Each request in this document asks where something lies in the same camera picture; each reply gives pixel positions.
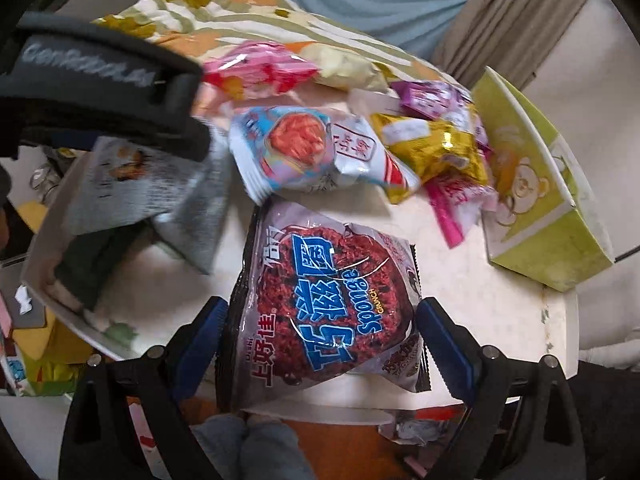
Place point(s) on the silver grey snack packet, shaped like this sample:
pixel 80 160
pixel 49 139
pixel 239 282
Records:
pixel 165 200

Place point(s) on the white rectangular box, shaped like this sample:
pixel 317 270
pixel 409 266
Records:
pixel 75 324

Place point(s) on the red silver wrapper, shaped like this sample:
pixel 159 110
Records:
pixel 410 430

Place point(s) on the yellow green bag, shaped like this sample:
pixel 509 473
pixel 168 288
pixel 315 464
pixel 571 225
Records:
pixel 45 371

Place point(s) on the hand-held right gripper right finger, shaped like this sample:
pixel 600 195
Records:
pixel 446 350

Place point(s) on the green bear-print box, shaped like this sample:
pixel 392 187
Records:
pixel 545 230

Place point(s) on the pink white magenta-edged packet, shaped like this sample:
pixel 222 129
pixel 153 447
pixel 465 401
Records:
pixel 460 200

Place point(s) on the yellow gold snack packet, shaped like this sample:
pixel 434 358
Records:
pixel 430 145

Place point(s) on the beige curtain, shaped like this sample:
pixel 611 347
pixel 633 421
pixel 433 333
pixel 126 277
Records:
pixel 510 15

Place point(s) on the white blue snack packet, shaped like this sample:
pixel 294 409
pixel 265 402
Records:
pixel 310 147

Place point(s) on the floral striped blanket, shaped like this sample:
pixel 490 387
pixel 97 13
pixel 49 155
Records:
pixel 220 15

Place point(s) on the pink red snack packet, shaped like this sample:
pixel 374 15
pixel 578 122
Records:
pixel 250 72

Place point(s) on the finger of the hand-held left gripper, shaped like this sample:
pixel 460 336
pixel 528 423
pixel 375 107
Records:
pixel 182 130

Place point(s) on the purple snack packet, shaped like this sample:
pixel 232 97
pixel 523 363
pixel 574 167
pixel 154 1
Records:
pixel 430 97

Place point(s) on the person's legs in jeans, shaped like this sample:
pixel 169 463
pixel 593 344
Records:
pixel 260 447

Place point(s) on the pale yellow snack packet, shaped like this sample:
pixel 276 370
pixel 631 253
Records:
pixel 345 67

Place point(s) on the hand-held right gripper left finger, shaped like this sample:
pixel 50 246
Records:
pixel 200 342

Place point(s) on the brown red snack bag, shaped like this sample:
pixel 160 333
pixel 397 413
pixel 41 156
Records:
pixel 325 300

